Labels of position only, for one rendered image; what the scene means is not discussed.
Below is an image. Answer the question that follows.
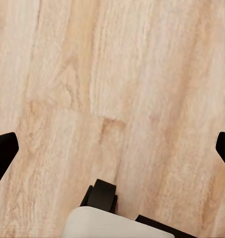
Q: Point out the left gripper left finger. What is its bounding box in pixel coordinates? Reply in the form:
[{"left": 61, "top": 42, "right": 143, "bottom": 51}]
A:
[{"left": 0, "top": 132, "right": 19, "bottom": 180}]

